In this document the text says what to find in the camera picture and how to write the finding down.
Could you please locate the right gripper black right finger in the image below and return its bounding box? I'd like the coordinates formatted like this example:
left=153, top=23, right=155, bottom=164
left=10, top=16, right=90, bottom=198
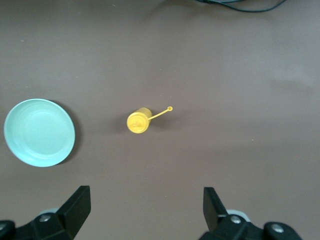
left=199, top=186, right=302, bottom=240

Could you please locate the mint green plate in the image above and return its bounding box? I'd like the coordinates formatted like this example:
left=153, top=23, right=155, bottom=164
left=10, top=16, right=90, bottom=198
left=3, top=98, right=76, bottom=168

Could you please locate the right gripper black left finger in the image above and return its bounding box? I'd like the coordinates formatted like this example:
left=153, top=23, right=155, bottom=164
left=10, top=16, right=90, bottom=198
left=14, top=184, right=91, bottom=240

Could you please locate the yellow squeeze bottle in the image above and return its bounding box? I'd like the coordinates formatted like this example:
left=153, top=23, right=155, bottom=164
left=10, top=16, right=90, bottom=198
left=126, top=105, right=174, bottom=135

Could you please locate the black cable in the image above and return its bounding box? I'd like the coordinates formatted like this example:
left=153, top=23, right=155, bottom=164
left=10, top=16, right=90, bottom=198
left=219, top=0, right=287, bottom=13
left=196, top=0, right=241, bottom=5

